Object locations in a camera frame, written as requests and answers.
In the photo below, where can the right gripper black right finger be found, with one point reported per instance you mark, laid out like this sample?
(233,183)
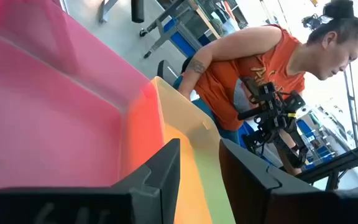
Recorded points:
(275,202)

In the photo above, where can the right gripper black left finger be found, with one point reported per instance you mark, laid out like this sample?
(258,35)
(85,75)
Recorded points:
(73,208)

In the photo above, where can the shelf with blue bins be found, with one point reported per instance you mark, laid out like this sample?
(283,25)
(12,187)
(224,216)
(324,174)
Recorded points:
(319,140)

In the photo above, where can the pink plastic bin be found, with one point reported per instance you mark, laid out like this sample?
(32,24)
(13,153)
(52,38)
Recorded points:
(42,109)

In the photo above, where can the black metal rack upright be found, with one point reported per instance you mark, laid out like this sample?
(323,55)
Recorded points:
(351,102)

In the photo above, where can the orange plastic bin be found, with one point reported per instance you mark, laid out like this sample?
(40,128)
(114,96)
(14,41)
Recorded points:
(182,118)

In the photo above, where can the person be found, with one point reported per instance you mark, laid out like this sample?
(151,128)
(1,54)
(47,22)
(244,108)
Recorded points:
(228,77)

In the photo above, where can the grey rolling workbench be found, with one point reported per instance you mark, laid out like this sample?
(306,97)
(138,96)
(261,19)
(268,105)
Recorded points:
(179,34)

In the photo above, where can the grey stand leg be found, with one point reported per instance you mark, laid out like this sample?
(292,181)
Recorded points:
(104,14)

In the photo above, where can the black aluminium rig frame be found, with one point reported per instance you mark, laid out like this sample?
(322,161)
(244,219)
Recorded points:
(337,161)

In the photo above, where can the black camera on tripod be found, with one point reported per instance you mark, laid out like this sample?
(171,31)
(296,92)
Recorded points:
(311,21)

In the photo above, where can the black cylinder post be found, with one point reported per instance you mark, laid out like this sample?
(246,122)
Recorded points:
(137,11)

